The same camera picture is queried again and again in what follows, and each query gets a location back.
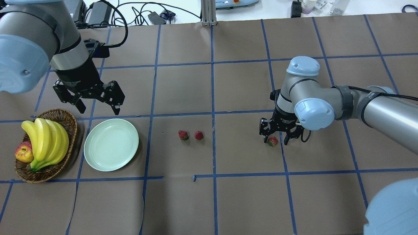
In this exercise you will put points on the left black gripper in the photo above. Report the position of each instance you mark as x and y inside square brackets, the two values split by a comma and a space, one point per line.
[77, 76]

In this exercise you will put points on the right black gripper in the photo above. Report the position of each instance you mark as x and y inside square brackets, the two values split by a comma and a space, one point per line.
[284, 118]

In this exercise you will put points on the strawberry one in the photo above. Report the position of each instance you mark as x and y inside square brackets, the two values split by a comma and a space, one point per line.
[198, 135]

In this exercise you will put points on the strawberry two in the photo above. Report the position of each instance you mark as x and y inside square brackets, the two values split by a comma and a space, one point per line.
[183, 135]

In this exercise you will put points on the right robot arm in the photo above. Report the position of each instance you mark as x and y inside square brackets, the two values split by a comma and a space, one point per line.
[302, 104]

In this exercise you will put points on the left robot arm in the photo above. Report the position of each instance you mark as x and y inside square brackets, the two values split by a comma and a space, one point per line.
[38, 34]

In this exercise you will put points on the light green plate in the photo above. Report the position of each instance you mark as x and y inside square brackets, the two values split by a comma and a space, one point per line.
[111, 145]

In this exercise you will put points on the strawberry three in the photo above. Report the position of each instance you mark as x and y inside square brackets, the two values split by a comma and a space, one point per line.
[272, 141]

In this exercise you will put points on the yellow banana bunch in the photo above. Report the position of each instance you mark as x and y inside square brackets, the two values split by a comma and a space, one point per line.
[49, 140]

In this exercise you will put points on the red yellow apple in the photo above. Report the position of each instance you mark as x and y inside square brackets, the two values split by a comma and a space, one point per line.
[24, 152]

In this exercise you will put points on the black power brick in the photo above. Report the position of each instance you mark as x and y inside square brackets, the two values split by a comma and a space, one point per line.
[99, 13]

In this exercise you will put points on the woven wicker basket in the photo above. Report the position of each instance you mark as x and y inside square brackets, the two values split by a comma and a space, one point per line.
[68, 121]

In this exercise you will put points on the black power adapter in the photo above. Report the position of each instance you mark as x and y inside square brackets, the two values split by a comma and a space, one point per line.
[156, 19]

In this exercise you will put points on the blue teach pendant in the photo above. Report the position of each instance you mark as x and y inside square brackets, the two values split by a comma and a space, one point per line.
[231, 4]

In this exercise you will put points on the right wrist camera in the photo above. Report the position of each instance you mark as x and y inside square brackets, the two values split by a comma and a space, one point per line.
[274, 95]

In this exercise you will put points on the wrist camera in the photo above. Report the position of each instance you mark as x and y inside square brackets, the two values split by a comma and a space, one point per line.
[274, 95]
[96, 49]

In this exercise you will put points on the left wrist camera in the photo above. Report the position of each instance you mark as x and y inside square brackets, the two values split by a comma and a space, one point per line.
[96, 49]

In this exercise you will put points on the aluminium frame post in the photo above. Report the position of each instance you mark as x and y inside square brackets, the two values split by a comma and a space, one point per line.
[208, 13]

